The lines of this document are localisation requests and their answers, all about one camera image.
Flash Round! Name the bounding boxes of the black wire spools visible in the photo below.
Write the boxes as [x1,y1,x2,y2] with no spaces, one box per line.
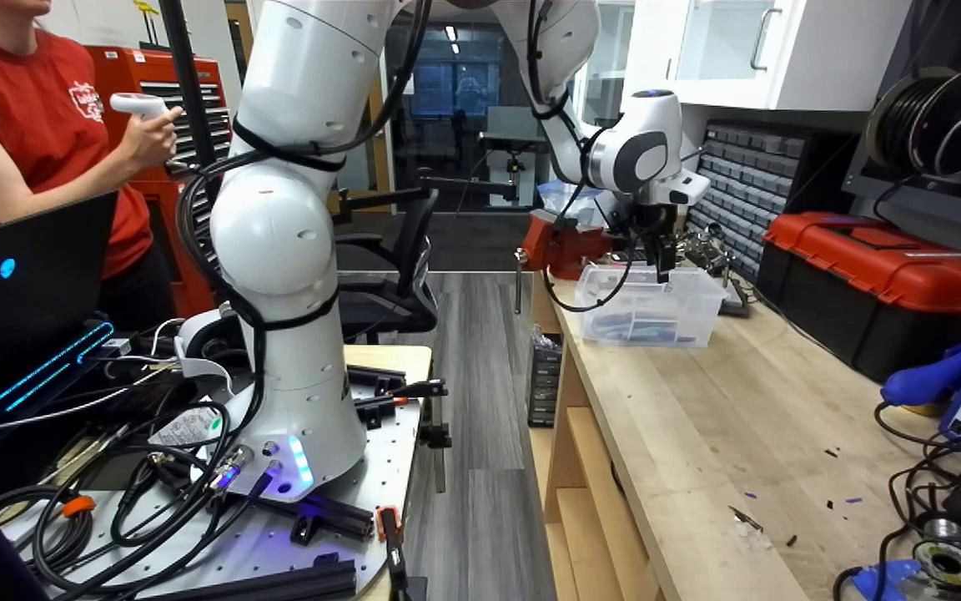
[865,66,961,175]

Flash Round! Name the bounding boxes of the clear plastic container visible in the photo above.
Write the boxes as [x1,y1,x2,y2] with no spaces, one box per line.
[575,264,725,348]

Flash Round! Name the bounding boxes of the small parts drawer organizer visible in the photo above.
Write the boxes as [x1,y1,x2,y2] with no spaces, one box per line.
[686,124,804,280]

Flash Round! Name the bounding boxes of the black office chair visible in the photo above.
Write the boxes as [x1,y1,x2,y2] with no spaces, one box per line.
[336,188,438,341]

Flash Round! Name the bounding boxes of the black laptop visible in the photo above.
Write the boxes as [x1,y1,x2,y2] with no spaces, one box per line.
[0,192,117,361]

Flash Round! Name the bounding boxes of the wooden shelf unit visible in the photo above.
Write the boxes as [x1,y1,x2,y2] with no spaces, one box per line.
[527,278,663,601]

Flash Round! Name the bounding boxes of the red black toolbox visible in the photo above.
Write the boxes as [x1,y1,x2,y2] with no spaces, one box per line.
[757,209,961,381]

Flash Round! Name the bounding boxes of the white wall cabinet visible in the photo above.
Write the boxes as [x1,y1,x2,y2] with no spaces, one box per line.
[624,0,911,112]

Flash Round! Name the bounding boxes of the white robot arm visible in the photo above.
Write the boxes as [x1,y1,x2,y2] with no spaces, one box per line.
[211,0,708,503]

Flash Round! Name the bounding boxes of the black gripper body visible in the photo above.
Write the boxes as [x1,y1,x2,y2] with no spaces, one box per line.
[624,202,676,280]

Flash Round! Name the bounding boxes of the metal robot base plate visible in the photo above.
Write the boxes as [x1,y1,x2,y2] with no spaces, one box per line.
[0,388,427,601]

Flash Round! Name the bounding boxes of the red bench vise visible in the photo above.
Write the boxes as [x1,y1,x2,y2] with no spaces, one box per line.
[517,214,615,280]

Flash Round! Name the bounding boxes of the person in red shirt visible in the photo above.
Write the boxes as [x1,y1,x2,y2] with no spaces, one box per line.
[0,0,178,331]

